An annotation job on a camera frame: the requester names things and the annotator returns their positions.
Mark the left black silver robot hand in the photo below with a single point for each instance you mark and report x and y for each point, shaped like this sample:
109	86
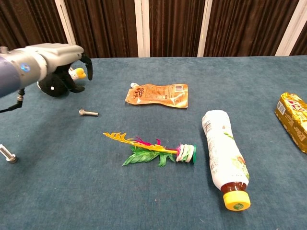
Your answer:
62	54

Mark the black white yellow plush toy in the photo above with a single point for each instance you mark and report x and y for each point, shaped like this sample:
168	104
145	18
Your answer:
48	85

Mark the dark brown curtain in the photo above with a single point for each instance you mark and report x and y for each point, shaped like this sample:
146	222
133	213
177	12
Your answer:
108	24

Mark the orange sauce spout pouch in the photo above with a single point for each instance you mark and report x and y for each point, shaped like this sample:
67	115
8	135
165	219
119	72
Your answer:
156	95

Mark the colourful feather shuttlecock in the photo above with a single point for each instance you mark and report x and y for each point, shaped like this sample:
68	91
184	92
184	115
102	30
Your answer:
184	153

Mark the blue felt table cover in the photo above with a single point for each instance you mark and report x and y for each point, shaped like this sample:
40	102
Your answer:
144	203

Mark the white label bottle yellow cap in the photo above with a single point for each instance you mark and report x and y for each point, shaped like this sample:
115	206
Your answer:
223	148

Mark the golden snack package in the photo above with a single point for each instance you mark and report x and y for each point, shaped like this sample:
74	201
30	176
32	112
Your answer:
295	119

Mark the white frame post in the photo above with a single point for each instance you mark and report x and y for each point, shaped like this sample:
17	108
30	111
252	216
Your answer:
291	28
142	28
205	28
67	28

